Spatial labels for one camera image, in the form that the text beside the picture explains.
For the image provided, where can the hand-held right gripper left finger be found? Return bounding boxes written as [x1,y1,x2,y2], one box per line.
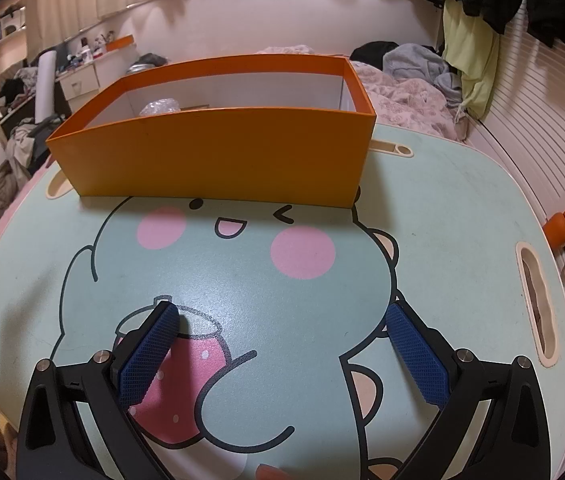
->
[15,300,183,480]

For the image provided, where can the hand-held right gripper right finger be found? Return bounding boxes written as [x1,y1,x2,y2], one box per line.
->
[385,300,551,480]

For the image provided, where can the large orange cardboard box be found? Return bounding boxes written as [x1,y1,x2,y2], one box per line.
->
[46,55,377,208]

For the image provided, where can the orange bottle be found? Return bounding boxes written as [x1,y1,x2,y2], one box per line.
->
[544,208,565,248]

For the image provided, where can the pile of light clothes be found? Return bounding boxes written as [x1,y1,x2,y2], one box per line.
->
[5,117,66,181]

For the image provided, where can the pink floral blanket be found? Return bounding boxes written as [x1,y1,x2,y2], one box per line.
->
[255,45,471,141]

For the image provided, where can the white louvred closet door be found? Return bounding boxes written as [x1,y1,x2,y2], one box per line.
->
[467,5,565,221]

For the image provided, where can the white drawer cabinet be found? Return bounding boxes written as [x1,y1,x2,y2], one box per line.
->
[57,47,136,116]

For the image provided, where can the white foam roll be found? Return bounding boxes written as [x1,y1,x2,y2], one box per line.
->
[35,50,58,123]

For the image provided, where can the grey striped clothing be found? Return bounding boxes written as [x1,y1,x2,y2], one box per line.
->
[127,52,169,77]

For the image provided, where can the grey crumpled clothes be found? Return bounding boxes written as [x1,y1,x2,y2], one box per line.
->
[383,42,463,106]

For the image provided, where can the yellow-green hanging garment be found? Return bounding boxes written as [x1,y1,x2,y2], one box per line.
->
[443,0,501,121]

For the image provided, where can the black crumpled cloth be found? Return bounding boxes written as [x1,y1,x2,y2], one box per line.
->
[350,41,398,63]

